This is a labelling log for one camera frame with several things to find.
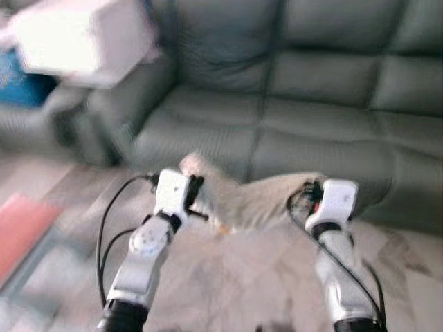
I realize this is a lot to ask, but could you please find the blue and beige pillow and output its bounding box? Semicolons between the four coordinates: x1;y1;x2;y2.
179;152;326;232

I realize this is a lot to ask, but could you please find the grey green leather sofa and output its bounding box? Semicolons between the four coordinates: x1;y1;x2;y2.
0;0;443;234

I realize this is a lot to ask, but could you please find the red mat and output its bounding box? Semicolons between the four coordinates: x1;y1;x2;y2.
0;194;63;286

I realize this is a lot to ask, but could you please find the white box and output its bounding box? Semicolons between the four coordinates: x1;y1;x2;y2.
8;0;161;89

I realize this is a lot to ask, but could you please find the blue cushion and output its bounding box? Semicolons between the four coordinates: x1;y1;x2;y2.
0;48;57;109

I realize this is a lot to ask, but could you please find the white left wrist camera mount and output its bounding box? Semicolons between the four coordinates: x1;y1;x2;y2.
154;168;193;219

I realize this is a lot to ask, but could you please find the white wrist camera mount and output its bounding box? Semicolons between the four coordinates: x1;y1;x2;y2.
154;168;193;219
307;178;359;232

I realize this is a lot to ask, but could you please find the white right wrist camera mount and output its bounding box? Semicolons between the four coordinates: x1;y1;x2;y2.
307;178;359;232

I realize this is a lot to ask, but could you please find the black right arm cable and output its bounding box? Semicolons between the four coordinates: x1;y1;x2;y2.
287;187;387;329

